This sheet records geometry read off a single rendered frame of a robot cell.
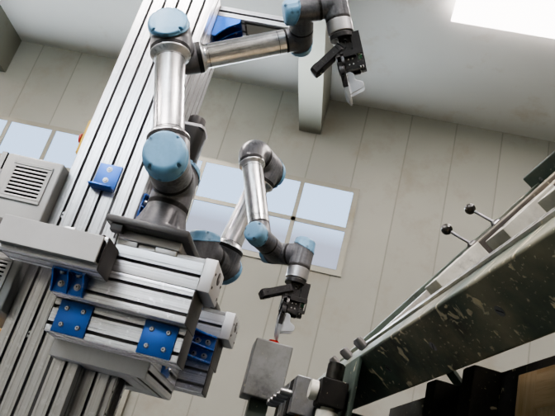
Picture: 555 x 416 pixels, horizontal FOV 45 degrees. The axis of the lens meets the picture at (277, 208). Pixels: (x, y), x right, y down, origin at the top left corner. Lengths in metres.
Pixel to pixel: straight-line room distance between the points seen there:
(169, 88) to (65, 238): 0.49
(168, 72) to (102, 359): 0.79
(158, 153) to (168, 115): 0.13
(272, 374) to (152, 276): 0.58
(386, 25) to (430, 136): 1.26
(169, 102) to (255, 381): 0.88
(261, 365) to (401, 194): 3.80
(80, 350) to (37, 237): 0.34
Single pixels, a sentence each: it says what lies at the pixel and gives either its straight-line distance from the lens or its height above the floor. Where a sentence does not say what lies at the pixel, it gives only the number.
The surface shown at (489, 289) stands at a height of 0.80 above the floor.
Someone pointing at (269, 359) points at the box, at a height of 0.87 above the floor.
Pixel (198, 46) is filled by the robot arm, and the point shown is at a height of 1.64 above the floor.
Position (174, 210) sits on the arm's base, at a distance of 1.81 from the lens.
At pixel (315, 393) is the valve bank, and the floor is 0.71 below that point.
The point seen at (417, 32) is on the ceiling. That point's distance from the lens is 5.27.
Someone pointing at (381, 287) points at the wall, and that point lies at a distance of 5.40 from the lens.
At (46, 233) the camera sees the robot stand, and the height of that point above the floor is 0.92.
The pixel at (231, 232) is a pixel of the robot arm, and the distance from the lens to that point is 2.43.
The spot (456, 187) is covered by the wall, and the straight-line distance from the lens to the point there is 5.85.
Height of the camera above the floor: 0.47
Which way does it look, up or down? 24 degrees up
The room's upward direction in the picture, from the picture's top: 15 degrees clockwise
